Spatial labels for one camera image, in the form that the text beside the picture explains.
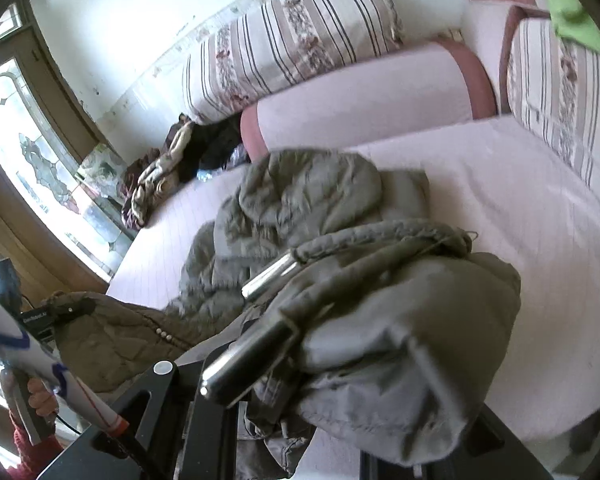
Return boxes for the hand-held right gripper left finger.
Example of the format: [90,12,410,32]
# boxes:
[37,320,261,480]

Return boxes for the striped floral back cushion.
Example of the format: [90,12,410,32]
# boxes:
[182,0,406,126]

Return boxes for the person's left hand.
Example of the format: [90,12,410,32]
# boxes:
[27,377,61,413]

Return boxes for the striped floral long cushion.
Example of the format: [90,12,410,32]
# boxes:
[510,17,600,231]

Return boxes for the floral print pillow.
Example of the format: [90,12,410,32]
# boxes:
[75,142,131,206]

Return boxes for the stained glass door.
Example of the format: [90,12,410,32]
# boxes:
[0,5,131,281]

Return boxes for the olive quilted jacket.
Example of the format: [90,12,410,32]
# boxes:
[55,150,523,480]

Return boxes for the dark clothes pile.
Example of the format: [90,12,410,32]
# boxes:
[195,120,253,171]

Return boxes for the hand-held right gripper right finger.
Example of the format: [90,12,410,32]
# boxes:
[360,405,551,480]

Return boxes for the person's left forearm red sleeve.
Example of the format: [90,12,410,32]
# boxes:
[5,407,66,473]

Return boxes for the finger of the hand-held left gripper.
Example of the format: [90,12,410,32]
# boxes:
[40,297,98,318]

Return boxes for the beige maroon patterned cloth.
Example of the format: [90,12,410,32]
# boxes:
[121,115,201,228]

